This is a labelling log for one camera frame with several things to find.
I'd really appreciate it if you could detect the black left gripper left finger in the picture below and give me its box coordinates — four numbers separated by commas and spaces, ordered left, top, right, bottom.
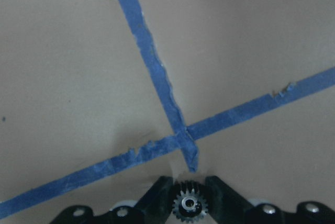
53, 176, 173, 223

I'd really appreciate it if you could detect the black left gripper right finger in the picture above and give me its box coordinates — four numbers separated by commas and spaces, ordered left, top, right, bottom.
205, 176, 334, 223

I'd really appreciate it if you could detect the bearing gear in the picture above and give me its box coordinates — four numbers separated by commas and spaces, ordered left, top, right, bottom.
171, 181, 208, 223

